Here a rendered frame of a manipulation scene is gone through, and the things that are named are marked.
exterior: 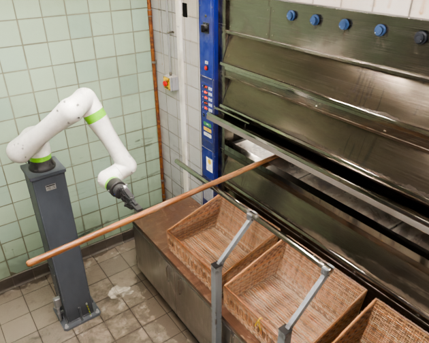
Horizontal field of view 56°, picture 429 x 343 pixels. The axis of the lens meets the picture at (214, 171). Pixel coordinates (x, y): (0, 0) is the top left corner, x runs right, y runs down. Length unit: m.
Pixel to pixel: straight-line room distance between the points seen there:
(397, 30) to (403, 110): 0.30
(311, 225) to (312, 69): 0.83
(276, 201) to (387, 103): 0.96
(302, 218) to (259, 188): 0.37
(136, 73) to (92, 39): 0.42
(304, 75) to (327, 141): 0.34
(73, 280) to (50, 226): 0.48
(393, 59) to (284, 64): 0.58
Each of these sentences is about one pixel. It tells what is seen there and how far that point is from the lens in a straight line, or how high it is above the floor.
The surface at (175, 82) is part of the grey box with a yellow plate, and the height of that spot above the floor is 1.47.
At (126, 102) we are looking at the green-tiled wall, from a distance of 3.27.
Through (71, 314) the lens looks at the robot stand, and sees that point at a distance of 3.16.
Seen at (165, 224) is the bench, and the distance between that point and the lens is 2.97.
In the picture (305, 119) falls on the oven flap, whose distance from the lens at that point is 2.12.
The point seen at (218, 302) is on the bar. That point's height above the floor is 0.71.
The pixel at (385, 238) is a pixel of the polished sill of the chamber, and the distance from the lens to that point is 2.03.
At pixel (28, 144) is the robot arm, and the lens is 2.28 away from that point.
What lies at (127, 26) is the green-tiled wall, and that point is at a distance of 3.16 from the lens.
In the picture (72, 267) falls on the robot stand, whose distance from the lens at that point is 2.91.
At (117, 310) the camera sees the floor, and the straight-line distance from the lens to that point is 3.22.
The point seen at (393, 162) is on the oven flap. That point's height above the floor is 1.53.
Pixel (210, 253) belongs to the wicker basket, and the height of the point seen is 0.59.
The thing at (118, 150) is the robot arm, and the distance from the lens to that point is 2.29.
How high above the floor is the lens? 2.33
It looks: 29 degrees down
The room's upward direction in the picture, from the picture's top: straight up
